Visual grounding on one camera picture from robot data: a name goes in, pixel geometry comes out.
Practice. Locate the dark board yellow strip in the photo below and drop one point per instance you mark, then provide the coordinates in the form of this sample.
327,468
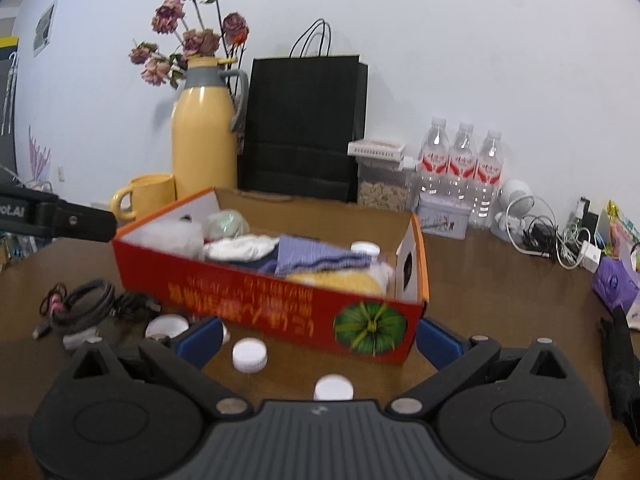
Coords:
6,110

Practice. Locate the white sock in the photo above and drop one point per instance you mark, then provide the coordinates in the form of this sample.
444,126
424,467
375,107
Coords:
240,249

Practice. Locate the purple knit cloth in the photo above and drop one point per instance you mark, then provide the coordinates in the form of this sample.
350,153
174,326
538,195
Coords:
315,255

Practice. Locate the yellow mug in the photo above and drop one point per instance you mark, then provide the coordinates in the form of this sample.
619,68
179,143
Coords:
152,197

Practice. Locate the yellow thermos jug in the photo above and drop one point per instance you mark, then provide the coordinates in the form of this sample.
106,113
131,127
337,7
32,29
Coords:
202,145

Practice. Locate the white small adapter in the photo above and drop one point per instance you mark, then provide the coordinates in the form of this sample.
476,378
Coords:
80,338

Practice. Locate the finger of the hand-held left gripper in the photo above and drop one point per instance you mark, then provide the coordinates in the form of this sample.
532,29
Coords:
85,221

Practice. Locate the dried pink flower bouquet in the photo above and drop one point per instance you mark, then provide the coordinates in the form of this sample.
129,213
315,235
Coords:
200,42

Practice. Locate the green translucent bag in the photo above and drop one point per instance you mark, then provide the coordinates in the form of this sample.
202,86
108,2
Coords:
227,225

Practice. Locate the navy sock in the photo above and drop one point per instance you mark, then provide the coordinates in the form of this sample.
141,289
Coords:
257,266

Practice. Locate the clear food storage container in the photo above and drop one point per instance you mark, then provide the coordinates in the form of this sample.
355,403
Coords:
382,196

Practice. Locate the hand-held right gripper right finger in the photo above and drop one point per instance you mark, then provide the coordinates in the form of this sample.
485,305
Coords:
439,342

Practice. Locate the wall poster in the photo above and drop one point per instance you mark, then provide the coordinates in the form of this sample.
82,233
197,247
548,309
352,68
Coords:
45,26

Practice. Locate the purple packet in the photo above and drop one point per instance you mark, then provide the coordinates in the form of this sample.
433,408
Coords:
615,287

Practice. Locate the colourful snack packets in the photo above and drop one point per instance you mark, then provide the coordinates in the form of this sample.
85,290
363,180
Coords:
620,235

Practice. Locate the white printed tin box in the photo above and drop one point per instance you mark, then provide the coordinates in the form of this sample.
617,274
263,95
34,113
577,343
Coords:
442,218

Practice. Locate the black power adapter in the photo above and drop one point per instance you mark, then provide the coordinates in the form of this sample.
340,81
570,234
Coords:
537,234

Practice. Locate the purple plant wall decal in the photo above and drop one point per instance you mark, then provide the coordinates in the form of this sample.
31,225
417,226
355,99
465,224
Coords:
40,165

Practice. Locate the white wide jar lid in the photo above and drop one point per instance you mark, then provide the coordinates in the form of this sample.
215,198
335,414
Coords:
167,326

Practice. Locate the red cardboard box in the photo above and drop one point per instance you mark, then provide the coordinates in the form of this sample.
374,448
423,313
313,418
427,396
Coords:
250,305

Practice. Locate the black paper bag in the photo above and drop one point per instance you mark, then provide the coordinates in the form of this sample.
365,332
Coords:
300,130

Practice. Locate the white bottle cap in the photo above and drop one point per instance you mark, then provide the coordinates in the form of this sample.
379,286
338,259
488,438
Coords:
249,355
365,249
333,387

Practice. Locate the flat white red box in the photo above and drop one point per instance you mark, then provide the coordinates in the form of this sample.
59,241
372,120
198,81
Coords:
375,149

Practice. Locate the white charger plug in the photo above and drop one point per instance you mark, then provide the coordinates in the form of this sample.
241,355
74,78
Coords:
590,257

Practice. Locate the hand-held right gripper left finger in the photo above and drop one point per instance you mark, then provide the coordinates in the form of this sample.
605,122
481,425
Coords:
200,341

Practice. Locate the white round robot toy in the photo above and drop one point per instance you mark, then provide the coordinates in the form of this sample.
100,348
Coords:
512,192

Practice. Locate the black glove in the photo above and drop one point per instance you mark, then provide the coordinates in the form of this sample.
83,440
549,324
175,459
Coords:
625,375

